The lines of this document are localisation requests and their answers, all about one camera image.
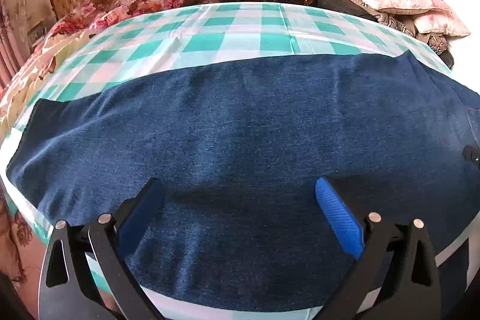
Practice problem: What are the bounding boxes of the blue denim jeans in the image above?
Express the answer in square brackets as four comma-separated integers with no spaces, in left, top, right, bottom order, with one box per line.
[6,52,479,312]

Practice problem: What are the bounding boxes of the floral red pink quilt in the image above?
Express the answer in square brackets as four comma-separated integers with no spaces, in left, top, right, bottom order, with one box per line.
[0,0,222,291]

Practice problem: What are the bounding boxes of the plaid beige blanket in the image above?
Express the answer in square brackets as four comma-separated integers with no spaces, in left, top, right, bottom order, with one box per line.
[349,0,448,55]

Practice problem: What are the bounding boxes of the small pink pillow underneath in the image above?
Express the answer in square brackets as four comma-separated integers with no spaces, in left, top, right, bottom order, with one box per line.
[412,10,471,37]

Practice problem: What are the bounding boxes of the green white checkered tablecloth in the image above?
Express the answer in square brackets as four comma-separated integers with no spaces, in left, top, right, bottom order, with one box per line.
[1,2,479,319]

